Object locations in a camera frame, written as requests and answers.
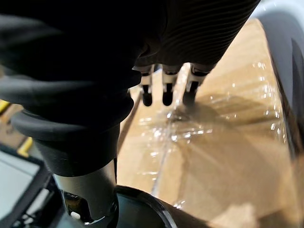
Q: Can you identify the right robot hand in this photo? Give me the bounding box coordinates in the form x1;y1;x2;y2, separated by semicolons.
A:
0;0;261;225

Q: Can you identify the black-framed white panel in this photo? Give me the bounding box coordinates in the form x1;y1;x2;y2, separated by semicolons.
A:
0;143;59;228

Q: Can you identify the taped brown cardboard box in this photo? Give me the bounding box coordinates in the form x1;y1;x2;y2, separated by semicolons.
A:
116;18;300;228

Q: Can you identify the black curved plastic part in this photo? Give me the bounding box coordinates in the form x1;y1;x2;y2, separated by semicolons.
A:
113;185;178;228

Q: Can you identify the yellow shelf frame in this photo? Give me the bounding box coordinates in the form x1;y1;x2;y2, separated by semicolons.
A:
0;99;34;157

